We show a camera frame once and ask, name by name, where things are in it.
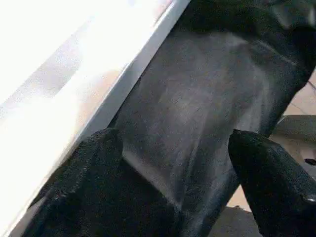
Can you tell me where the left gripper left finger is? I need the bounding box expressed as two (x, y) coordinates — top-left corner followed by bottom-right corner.
(23, 127), (181, 237)

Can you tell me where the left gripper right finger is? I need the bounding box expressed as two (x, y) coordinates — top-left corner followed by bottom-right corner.
(227, 128), (316, 237)

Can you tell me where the white plastic table top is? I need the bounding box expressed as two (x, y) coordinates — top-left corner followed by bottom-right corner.
(0, 0), (192, 237)

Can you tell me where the black mat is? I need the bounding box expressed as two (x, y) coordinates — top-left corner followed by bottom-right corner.
(108, 0), (316, 237)

